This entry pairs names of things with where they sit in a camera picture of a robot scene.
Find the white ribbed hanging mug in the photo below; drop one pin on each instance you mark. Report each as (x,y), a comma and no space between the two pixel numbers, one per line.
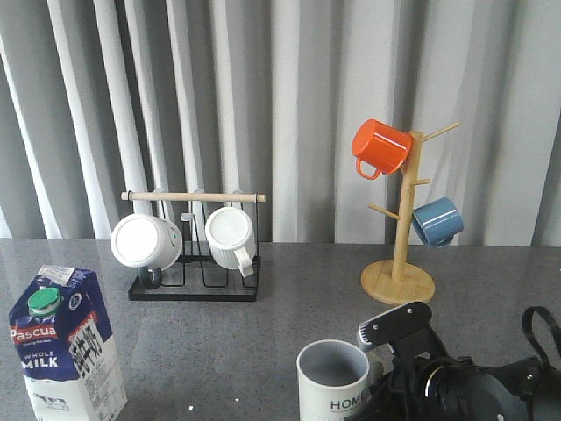
(230,235)

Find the white HOME mug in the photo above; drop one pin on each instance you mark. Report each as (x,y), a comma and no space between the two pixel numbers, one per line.
(334,380)

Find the blue enamel mug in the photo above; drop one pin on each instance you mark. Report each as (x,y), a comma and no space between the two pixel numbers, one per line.
(437,223)

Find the grey pleated curtain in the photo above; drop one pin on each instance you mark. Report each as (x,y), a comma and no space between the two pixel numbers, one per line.
(100,97)

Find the blue white milk carton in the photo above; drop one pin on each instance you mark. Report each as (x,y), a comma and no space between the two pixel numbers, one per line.
(68,354)

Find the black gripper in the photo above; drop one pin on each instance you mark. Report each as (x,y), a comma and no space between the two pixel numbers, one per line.
(406,330)

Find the orange enamel mug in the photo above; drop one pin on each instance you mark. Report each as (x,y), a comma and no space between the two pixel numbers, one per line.
(379,149)

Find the wooden mug tree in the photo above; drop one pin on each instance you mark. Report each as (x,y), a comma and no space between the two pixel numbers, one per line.
(395,281)

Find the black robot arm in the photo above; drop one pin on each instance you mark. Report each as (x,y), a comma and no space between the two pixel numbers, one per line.
(426,383)

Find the white smiley hanging mug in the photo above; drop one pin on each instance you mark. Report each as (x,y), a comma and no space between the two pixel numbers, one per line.
(144,241)

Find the black wire mug rack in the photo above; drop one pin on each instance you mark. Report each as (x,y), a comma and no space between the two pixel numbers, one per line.
(195,276)

